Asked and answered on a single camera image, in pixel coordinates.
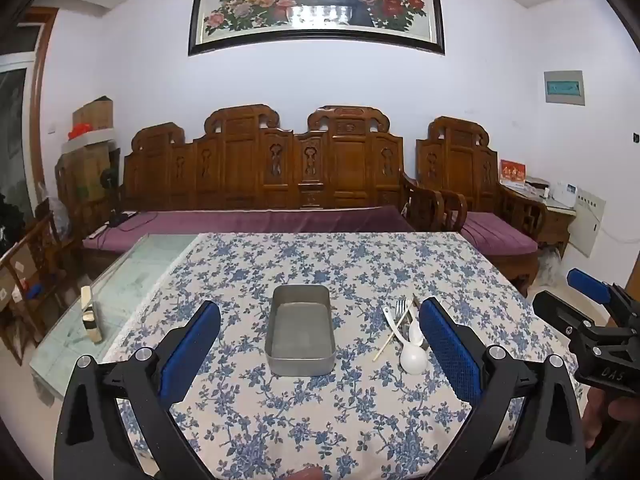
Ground carved wooden sofa bench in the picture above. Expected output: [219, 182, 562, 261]
[80, 104, 446, 281]

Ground small gold white box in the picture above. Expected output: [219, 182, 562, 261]
[80, 285, 104, 345]

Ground purple chair cushion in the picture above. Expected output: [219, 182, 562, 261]
[460, 211, 540, 259]

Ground white spoon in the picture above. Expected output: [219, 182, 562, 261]
[382, 305, 428, 376]

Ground wall electrical panel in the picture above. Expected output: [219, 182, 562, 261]
[544, 70, 586, 107]

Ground white distribution cabinet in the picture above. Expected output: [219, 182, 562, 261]
[567, 185, 607, 261]

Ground blue floral tablecloth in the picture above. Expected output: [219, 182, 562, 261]
[100, 231, 586, 480]

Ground wooden side chair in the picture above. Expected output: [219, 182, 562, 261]
[0, 210, 83, 366]

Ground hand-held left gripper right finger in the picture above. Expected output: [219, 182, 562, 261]
[419, 297, 586, 480]

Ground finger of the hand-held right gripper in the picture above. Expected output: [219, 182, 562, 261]
[567, 268, 640, 326]
[532, 291, 598, 356]

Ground metal tray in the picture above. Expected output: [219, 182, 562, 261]
[265, 284, 337, 377]

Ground white flat board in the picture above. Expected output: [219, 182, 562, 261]
[61, 128, 116, 154]

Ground black clothes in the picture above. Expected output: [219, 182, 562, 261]
[0, 192, 27, 258]

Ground wooden chopstick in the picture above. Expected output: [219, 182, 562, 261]
[372, 295, 421, 362]

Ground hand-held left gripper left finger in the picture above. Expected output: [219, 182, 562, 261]
[54, 300, 222, 480]

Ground wooden side table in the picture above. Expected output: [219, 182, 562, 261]
[500, 182, 577, 261]

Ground red desk calendar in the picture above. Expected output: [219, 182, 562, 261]
[500, 159, 526, 187]

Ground large cardboard carton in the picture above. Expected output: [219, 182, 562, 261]
[55, 142, 123, 223]

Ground carved wooden armchair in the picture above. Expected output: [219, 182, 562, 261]
[415, 116, 549, 297]

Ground wooden door frame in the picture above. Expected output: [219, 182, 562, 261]
[27, 7, 59, 203]

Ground framed floral painting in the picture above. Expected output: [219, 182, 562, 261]
[187, 0, 446, 57]

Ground person's right hand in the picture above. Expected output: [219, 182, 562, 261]
[582, 387, 640, 461]

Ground black fan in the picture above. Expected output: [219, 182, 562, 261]
[99, 167, 122, 227]

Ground metal fork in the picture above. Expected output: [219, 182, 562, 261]
[392, 299, 409, 341]

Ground purple sofa cushion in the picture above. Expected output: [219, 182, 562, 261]
[82, 206, 416, 252]

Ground small cardboard box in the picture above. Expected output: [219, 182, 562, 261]
[72, 96, 115, 133]

